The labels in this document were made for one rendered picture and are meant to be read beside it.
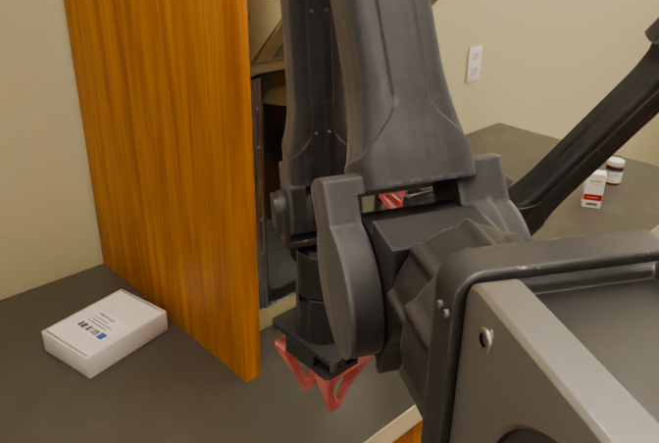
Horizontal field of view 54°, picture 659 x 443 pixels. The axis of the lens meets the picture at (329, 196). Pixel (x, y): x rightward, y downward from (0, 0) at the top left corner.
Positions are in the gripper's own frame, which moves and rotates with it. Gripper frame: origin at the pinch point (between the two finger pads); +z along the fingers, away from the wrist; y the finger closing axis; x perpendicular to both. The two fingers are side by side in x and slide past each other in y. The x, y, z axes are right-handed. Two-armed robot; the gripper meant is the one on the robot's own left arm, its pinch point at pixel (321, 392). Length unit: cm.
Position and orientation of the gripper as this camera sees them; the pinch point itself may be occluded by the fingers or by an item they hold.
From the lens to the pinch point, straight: 77.5
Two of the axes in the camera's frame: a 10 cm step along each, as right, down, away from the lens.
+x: -7.3, 2.8, -6.3
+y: -6.8, -3.2, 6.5
